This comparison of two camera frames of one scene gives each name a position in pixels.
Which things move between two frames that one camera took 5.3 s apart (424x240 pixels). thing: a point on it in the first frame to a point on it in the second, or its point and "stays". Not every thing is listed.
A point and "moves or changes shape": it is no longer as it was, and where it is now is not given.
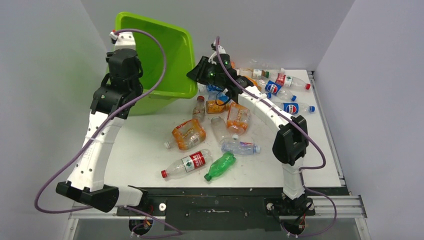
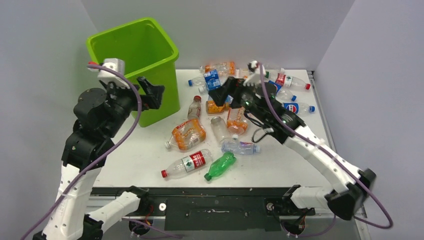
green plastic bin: [180, 80] moves or changes shape
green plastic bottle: [220, 166] stays
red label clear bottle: [184, 165] stays
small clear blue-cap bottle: [240, 148] stays
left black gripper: [109, 53] to [151, 99]
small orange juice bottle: [216, 106] stays
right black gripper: [197, 74] to [230, 85]
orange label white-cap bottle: [238, 119] stays
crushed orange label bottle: [187, 136] stays
